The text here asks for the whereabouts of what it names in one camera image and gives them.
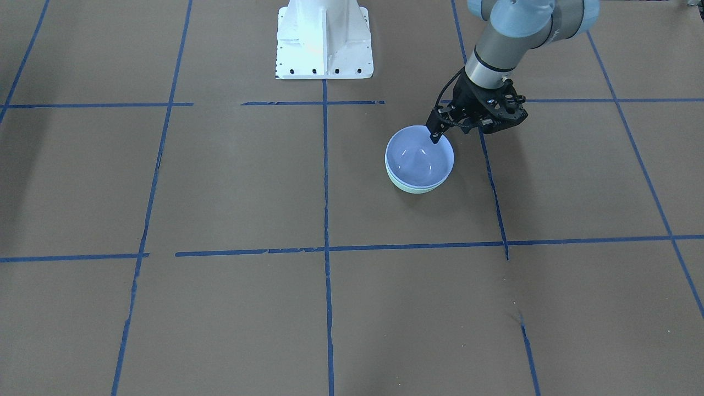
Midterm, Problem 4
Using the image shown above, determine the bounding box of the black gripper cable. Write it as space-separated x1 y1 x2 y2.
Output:
434 67 465 111

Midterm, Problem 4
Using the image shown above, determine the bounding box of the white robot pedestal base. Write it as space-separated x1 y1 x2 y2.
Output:
275 1 375 80

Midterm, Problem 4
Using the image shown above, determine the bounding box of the green ceramic bowl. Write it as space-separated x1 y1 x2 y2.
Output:
386 168 449 195

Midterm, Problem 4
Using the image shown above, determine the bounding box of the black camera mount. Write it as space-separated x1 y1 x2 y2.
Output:
475 78 529 135

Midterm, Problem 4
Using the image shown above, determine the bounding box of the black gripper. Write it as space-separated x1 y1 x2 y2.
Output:
426 69 498 145

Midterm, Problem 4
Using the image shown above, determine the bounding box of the blue ceramic bowl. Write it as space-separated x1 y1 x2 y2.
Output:
384 125 455 186

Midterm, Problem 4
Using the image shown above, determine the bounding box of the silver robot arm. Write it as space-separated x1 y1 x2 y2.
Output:
426 1 600 143

